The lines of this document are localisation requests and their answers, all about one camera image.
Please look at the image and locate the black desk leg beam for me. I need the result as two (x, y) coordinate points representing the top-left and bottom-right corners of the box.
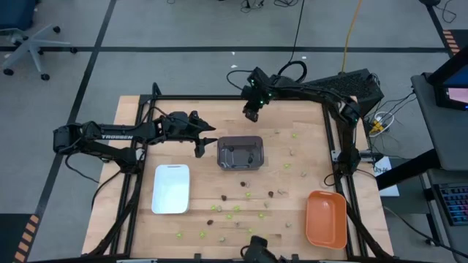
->
(376, 148), (442, 191)

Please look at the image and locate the backlit computer keyboard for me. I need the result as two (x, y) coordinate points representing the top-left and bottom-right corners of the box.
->
(434, 181), (468, 226)

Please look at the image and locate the grey desk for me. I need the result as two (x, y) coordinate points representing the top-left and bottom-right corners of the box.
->
(409, 72), (468, 263)

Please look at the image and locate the black computer monitor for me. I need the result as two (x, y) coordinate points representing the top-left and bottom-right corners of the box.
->
(426, 43), (468, 111)

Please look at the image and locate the white paper sheet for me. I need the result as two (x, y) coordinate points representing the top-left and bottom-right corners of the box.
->
(371, 155), (400, 198)

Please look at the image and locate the orange plastic bin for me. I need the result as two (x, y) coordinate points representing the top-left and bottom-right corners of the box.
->
(305, 189), (348, 251)

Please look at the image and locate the grey office chair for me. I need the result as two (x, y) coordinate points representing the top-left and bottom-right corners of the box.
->
(0, 0), (78, 82)

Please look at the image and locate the grey translucent plastic bin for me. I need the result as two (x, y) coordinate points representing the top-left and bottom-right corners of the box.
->
(216, 135), (265, 172)

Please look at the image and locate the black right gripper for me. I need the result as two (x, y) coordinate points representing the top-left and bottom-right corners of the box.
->
(243, 67), (273, 123)

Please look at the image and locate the white plastic bin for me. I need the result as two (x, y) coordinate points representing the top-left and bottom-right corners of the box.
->
(151, 164), (192, 215)

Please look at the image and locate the yellow hanging cable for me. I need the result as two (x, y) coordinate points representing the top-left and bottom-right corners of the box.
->
(340, 0), (363, 74)

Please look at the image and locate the black hanging cable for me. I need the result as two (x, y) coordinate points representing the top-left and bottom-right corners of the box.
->
(277, 0), (308, 83)

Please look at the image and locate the white and yellow power strip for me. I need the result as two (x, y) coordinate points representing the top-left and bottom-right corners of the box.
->
(368, 111), (396, 139)

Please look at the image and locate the black computer tower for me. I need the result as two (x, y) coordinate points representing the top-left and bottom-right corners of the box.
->
(292, 68), (385, 116)

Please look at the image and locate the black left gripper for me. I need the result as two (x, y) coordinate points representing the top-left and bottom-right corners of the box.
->
(162, 110), (219, 159)

